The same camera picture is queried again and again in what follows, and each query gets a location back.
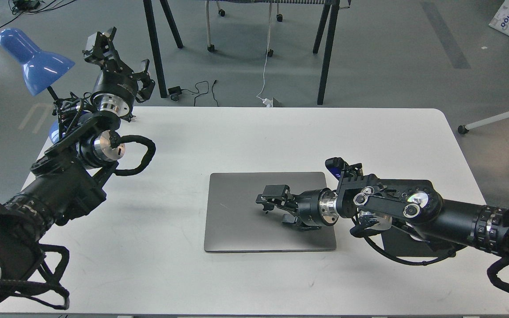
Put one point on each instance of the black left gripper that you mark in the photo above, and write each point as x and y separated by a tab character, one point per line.
116	87

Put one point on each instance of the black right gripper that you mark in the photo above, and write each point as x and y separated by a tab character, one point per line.
304	209

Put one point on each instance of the grey laptop notebook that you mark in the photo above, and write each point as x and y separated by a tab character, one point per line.
236	223

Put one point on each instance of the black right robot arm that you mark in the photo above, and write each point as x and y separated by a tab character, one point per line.
411	206

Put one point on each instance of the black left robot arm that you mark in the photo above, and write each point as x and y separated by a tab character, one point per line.
70	176

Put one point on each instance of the blue desk lamp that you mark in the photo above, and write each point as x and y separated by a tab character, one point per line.
40	69

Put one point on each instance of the black mouse pad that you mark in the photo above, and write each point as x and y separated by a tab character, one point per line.
400	244

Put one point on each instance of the black power adapter with cable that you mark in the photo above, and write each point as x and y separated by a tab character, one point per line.
175	92

